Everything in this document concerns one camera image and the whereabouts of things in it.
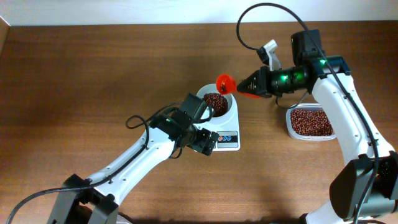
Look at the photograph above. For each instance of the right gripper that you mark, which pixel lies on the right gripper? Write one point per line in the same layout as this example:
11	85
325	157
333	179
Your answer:
261	81

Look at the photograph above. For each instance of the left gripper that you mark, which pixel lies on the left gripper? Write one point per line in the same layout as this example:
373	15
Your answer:
208	142

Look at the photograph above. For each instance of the orange measuring scoop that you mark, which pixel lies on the orange measuring scoop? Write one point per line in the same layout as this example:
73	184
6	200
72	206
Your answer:
226	84

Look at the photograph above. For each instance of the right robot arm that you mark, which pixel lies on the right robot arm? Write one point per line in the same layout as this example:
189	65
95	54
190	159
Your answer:
367	186

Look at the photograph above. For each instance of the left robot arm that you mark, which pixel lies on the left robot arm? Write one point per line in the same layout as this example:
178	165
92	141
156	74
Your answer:
97	198

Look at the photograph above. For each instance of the white digital kitchen scale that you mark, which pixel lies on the white digital kitchen scale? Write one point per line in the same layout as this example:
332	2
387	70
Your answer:
229	139

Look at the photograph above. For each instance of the white bowl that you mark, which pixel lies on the white bowl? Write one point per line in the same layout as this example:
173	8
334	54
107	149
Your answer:
229	110

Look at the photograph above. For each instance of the clear plastic container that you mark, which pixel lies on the clear plastic container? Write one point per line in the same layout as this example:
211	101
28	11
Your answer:
294	135

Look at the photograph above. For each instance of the red beans in container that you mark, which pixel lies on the red beans in container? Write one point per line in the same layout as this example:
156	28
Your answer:
310	123

